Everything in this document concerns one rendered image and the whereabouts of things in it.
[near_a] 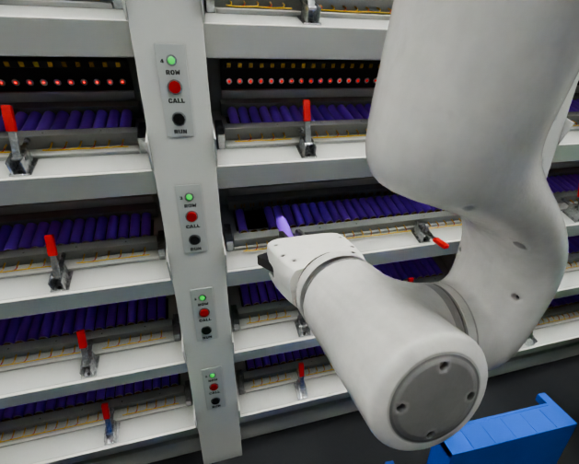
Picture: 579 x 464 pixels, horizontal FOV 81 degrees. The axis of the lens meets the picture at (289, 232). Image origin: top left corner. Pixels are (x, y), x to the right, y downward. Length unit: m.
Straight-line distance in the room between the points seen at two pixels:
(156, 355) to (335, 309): 0.57
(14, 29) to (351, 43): 0.45
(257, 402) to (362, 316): 0.70
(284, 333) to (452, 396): 0.58
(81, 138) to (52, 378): 0.46
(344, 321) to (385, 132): 0.13
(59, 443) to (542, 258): 0.94
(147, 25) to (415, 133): 0.44
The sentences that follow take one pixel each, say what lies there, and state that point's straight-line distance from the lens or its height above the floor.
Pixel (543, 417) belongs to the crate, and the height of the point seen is 0.20.
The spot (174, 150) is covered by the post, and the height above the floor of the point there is 0.76.
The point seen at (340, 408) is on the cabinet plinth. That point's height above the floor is 0.03.
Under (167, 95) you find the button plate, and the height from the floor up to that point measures 0.84.
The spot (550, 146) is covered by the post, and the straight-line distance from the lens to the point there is 0.91.
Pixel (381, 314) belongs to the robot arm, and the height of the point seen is 0.73.
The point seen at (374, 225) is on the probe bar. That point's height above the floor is 0.58.
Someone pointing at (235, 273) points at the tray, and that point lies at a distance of 0.65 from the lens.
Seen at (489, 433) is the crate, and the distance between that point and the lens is 0.91.
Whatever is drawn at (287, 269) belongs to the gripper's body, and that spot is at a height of 0.69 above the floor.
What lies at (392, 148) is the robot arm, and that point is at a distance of 0.18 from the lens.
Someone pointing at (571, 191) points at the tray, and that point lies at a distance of 1.17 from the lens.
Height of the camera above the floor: 0.87
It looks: 25 degrees down
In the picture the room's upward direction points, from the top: straight up
